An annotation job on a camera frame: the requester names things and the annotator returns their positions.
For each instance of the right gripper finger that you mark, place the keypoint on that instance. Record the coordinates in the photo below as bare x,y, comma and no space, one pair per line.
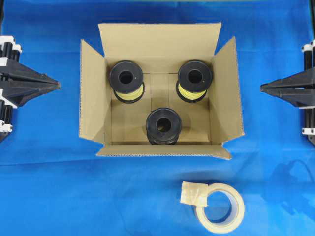
298,97
304,79

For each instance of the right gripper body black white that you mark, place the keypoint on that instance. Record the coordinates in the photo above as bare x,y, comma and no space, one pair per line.
309,114

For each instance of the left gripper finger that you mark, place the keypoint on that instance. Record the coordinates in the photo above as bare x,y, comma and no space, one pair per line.
18,97
15,70

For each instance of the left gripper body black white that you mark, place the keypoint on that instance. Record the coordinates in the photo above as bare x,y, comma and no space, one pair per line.
8,50

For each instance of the brown cardboard box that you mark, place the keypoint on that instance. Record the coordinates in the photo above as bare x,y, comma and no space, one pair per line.
160,50

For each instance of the blue table cloth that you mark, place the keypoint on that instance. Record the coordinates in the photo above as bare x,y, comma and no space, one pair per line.
53,184

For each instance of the beige packing tape roll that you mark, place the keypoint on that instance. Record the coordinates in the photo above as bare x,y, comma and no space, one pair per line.
219,207

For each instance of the right yellow wire spool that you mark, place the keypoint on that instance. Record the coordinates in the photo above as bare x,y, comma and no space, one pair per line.
194,79

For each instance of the yellow wire spool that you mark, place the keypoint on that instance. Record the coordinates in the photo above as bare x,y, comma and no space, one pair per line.
194,79
126,80

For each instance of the left yellow wire spool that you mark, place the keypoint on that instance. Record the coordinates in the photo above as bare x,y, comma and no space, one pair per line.
126,80

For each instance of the black wire spool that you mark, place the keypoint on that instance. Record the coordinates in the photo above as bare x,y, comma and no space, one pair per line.
163,126

